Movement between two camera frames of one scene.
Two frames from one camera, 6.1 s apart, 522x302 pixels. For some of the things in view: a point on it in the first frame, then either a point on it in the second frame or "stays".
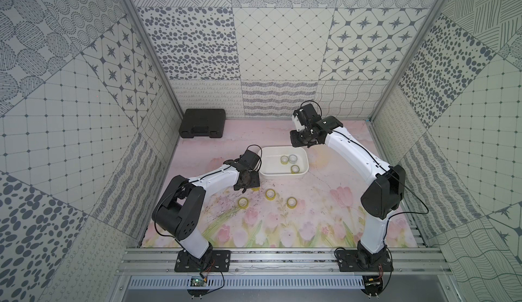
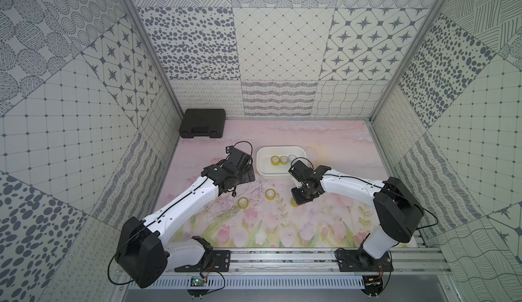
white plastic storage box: x=284 y=162 stays
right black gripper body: x=301 y=139 → x=302 y=194
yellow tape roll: x=270 y=194 stays
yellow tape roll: x=243 y=203 stays
